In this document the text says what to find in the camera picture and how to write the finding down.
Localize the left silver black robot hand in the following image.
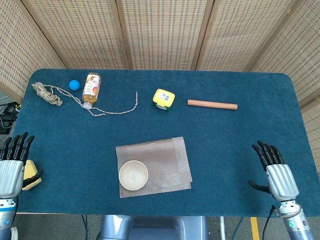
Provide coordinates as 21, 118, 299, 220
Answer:
0, 131, 45, 200

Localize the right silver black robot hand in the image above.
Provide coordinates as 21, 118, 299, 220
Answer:
248, 140, 300, 202

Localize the beige woven placemat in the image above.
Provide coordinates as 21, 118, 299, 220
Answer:
115, 136, 193, 199

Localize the cream ceramic bowl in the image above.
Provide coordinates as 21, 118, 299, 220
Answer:
118, 160, 149, 192

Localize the yellow sponge block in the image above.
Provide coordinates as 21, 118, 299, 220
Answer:
22, 159, 42, 191

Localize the yellow floor tape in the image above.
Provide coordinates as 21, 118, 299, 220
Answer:
250, 216, 260, 240

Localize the black floor equipment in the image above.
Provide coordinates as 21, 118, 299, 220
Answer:
0, 101, 21, 135

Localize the blue carpet table cover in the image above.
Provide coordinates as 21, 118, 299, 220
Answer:
9, 68, 320, 218

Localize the white table leg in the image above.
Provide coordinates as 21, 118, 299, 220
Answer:
218, 216, 227, 240

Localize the wooden rolling pin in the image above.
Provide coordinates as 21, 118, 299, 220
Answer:
187, 99, 239, 111

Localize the small blue ball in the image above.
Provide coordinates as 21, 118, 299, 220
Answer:
68, 79, 81, 91

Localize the juice bottle with fruit label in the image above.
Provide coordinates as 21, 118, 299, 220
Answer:
81, 72, 103, 110

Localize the blue grey robot torso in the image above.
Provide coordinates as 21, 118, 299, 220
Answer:
96, 214, 208, 240

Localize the yellow tape measure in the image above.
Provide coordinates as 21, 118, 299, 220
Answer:
152, 88, 176, 112

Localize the woven bamboo folding screen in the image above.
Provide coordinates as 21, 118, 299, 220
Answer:
0, 0, 320, 173

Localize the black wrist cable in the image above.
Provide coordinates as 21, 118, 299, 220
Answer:
262, 204, 277, 240

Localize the blue cable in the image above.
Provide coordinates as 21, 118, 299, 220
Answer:
233, 216, 245, 240
81, 214, 89, 240

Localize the braided beige rope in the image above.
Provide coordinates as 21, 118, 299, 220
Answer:
31, 81, 139, 118

